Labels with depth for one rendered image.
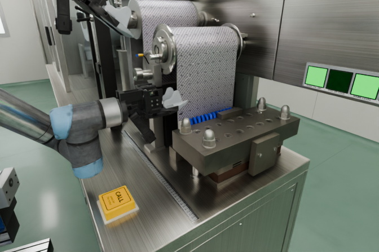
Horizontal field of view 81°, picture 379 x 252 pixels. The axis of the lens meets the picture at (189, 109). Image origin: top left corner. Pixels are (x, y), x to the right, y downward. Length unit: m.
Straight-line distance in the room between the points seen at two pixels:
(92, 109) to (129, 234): 0.29
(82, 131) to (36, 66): 5.65
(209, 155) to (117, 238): 0.27
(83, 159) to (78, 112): 0.12
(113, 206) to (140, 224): 0.08
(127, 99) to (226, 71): 0.35
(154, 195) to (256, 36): 0.61
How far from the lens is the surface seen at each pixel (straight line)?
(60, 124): 0.56
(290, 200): 0.89
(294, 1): 0.77
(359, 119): 3.28
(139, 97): 0.60
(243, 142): 0.62
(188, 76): 0.68
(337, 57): 0.70
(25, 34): 6.12
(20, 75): 6.23
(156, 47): 0.68
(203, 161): 0.55
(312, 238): 1.87
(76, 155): 0.60
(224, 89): 0.78
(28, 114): 0.66
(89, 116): 0.56
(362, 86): 0.68
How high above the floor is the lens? 1.33
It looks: 22 degrees down
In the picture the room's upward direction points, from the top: straight up
